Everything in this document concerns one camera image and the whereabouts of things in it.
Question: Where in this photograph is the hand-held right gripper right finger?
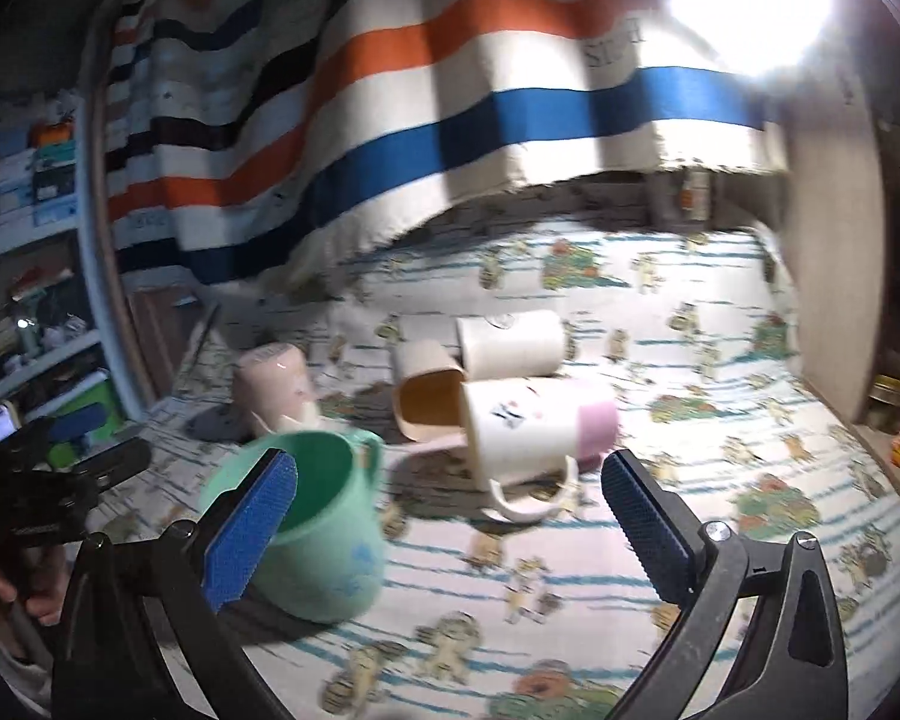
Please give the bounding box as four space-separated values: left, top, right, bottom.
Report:
600 448 850 720

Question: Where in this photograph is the green plastic cup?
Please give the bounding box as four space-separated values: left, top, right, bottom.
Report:
199 429 388 625

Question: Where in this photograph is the green storage box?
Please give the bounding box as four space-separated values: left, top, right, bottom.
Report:
41 375 130 466

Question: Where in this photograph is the cartoon printed bed sheet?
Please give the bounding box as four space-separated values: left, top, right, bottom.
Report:
82 225 900 720

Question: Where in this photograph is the white shelf unit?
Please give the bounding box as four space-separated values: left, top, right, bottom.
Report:
0 90 145 470

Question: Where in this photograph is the glass jar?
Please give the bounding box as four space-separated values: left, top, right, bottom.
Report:
866 375 900 433

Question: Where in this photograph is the cream plastic cup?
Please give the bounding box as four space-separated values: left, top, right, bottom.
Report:
454 309 569 382

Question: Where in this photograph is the bright lamp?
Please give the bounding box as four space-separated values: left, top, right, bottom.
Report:
666 0 835 82

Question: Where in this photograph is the beige square cup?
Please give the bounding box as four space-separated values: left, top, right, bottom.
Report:
388 339 470 443

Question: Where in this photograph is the wooden board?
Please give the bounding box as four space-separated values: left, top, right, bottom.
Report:
761 52 895 428

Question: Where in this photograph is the person's left hand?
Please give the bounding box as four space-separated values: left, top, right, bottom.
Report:
0 540 70 627

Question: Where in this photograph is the pink plastic cup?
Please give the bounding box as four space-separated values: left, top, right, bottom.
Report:
229 343 325 440

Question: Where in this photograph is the small bottle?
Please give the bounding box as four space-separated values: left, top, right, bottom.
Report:
679 167 715 223

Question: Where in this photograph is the stack of boxes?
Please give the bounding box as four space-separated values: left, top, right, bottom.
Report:
0 94 85 230

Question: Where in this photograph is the white and pink mug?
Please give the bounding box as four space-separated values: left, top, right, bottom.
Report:
459 377 620 524

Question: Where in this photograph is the striped blanket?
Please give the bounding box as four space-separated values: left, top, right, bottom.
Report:
101 0 790 287

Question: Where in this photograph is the grey bed frame post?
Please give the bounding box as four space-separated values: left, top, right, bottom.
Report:
75 15 160 421

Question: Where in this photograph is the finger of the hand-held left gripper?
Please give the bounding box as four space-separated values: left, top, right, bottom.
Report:
43 401 110 445
66 439 153 494

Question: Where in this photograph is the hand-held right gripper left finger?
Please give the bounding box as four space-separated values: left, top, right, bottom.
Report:
51 448 301 720

